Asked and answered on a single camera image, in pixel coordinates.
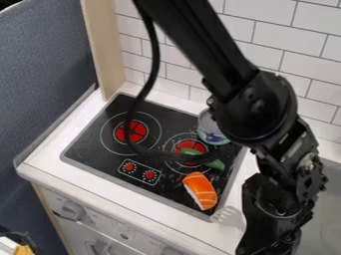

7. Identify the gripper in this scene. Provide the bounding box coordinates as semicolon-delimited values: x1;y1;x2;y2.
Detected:
234;172;313;255

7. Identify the light blue spatula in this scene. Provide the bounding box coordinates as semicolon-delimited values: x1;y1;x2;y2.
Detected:
208;205;247;231

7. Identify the orange toy salmon sushi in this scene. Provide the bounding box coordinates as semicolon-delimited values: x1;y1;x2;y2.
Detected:
180;171;220;211

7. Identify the silver can with blue label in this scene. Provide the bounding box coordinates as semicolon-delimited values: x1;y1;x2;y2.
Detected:
195;109;233;146

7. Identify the toy stove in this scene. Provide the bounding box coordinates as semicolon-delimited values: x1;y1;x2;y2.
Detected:
60;93;249;223

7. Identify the black cable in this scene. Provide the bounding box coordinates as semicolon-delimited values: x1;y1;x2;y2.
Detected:
122;5;220;164

